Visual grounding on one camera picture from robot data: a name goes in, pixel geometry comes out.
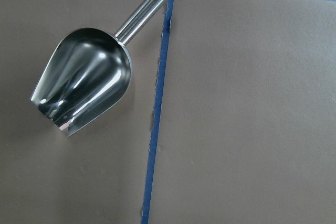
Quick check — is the steel ice scoop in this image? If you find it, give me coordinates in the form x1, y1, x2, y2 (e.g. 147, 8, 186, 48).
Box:
30, 0, 167, 136

